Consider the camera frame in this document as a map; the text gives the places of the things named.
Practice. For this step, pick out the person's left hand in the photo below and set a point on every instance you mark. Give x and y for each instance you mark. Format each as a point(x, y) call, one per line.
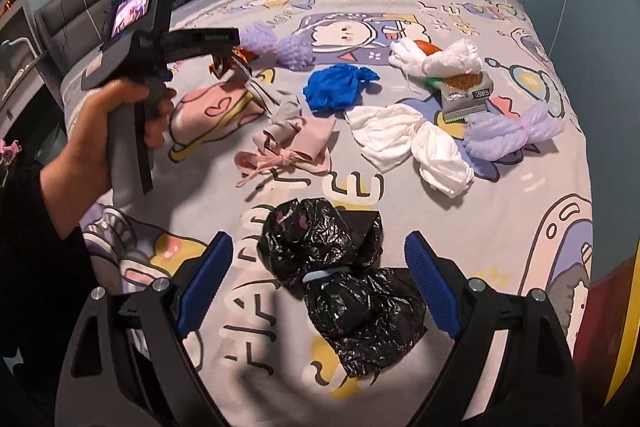
point(95, 142)

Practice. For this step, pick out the yellow-rimmed bin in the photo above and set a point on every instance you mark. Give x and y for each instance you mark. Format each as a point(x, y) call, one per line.
point(622, 357)

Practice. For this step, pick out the blue crumpled glove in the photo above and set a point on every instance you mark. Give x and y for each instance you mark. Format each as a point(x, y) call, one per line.
point(330, 89)

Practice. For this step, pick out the small white plastic bag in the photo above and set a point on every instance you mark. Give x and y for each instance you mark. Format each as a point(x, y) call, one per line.
point(450, 59)

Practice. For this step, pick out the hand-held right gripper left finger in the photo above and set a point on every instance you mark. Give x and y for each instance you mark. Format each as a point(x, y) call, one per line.
point(207, 287)

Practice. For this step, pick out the lilac bow tie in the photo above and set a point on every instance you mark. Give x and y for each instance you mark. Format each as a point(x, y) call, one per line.
point(510, 132)

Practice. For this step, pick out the pink beige cloth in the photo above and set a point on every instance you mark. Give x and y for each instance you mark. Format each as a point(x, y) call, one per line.
point(305, 147)

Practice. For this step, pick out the person's left forearm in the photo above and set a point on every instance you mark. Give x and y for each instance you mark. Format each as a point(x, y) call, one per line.
point(35, 257)

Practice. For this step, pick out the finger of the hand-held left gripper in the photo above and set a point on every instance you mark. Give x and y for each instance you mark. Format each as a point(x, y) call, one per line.
point(262, 92)
point(242, 62)

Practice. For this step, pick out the orange snack wrapper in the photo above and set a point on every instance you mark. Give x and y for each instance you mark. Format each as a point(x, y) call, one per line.
point(225, 63)

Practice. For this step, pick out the orange fruit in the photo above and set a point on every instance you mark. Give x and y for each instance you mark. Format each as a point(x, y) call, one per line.
point(427, 48)

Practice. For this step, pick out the black plastic bag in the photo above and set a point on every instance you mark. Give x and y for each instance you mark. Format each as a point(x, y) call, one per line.
point(325, 247)

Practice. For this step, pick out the purple plastic bag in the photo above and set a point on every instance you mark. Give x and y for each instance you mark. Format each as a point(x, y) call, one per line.
point(290, 49)

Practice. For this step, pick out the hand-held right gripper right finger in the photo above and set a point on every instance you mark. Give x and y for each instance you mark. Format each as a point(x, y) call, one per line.
point(430, 287)

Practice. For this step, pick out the printed bed sheet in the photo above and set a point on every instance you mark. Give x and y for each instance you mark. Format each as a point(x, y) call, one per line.
point(450, 227)

